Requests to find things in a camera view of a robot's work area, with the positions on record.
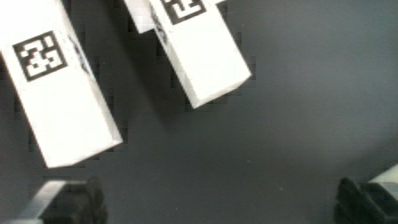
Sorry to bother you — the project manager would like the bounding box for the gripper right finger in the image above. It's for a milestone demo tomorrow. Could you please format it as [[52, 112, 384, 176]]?
[[335, 178, 398, 224]]

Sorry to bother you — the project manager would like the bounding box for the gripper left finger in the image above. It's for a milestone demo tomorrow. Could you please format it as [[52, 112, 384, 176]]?
[[20, 177, 109, 224]]

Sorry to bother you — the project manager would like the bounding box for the white desk top tray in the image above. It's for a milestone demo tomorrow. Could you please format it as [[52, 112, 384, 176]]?
[[370, 164, 398, 184]]

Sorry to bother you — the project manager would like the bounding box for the far left white leg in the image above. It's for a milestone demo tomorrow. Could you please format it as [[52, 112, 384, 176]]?
[[0, 0, 123, 168]]

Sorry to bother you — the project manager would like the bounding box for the fiducial marker sheet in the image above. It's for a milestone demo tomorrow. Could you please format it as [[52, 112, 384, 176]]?
[[125, 0, 155, 33]]

